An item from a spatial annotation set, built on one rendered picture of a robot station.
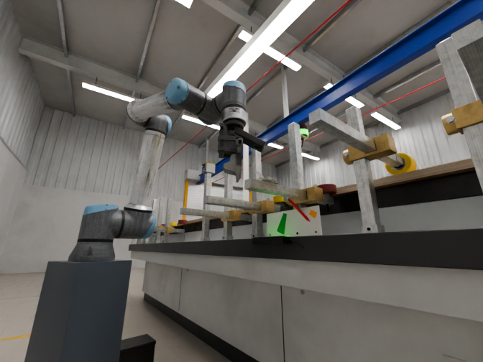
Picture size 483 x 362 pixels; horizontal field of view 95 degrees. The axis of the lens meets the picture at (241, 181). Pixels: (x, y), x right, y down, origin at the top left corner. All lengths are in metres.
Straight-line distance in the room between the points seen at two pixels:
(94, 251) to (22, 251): 7.47
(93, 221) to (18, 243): 7.48
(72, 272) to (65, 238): 7.40
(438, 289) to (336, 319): 0.47
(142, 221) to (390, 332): 1.16
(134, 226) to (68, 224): 7.33
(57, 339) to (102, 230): 0.43
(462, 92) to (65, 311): 1.44
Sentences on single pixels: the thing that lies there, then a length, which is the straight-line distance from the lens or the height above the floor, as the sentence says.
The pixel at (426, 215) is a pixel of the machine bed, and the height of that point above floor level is 0.76.
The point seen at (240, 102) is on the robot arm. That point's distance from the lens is 0.83.
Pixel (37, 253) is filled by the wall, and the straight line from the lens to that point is 8.65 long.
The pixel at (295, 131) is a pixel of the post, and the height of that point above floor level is 1.13.
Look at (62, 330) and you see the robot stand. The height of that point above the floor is 0.36.
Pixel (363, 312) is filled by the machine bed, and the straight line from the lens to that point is 1.02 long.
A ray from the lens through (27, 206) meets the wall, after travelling 8.80.
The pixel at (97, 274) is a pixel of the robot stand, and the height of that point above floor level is 0.55.
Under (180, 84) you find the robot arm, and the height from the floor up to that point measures 1.20.
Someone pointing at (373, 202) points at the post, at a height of 0.78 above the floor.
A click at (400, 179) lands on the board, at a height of 0.88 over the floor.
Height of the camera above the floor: 0.66
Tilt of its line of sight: 17 degrees up
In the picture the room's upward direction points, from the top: straight up
